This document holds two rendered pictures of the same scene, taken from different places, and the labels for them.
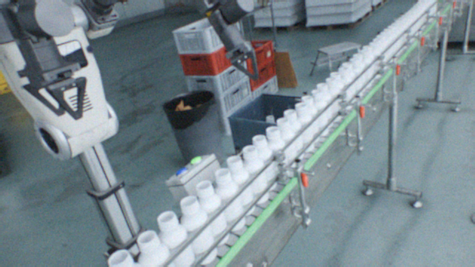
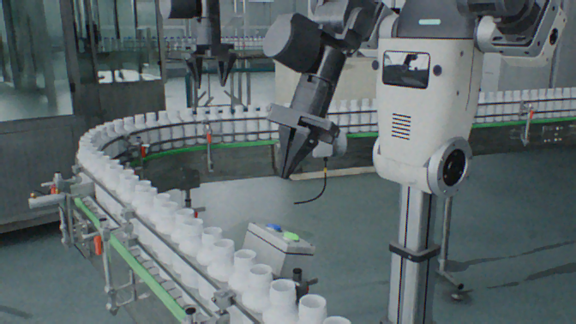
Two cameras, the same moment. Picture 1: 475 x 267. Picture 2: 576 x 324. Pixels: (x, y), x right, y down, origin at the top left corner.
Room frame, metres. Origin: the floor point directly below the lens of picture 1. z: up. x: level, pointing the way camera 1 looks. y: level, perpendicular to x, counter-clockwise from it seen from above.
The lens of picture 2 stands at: (1.08, -0.72, 1.53)
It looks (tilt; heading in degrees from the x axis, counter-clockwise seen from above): 16 degrees down; 103
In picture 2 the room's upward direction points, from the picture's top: straight up
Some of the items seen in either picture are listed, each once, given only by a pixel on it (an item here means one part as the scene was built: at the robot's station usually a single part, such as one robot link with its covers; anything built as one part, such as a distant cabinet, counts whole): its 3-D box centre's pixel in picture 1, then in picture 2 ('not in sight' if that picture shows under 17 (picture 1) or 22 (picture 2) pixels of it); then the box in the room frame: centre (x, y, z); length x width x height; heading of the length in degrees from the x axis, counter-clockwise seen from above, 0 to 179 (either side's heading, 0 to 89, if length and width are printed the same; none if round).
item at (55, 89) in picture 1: (64, 95); (202, 68); (0.64, 0.31, 1.44); 0.07 x 0.07 x 0.09; 50
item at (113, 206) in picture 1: (122, 225); (410, 307); (1.14, 0.56, 0.74); 0.11 x 0.11 x 0.40; 50
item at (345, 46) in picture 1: (334, 61); not in sight; (4.43, -1.34, 0.21); 0.61 x 0.47 x 0.41; 13
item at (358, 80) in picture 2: not in sight; (331, 116); (0.36, 4.37, 0.59); 1.10 x 0.62 x 1.18; 32
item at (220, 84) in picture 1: (217, 76); not in sight; (3.59, 0.17, 0.55); 0.61 x 0.41 x 0.22; 147
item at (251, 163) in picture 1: (254, 174); (225, 285); (0.79, 0.00, 1.08); 0.06 x 0.06 x 0.17
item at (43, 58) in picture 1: (42, 56); (207, 34); (0.65, 0.33, 1.51); 0.10 x 0.07 x 0.07; 50
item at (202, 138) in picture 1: (197, 133); not in sight; (2.78, 0.42, 0.32); 0.45 x 0.45 x 0.64
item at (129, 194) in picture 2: not in sight; (134, 208); (0.44, 0.30, 1.08); 0.06 x 0.06 x 0.17
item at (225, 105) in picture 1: (222, 96); not in sight; (3.59, 0.17, 0.33); 0.61 x 0.41 x 0.22; 146
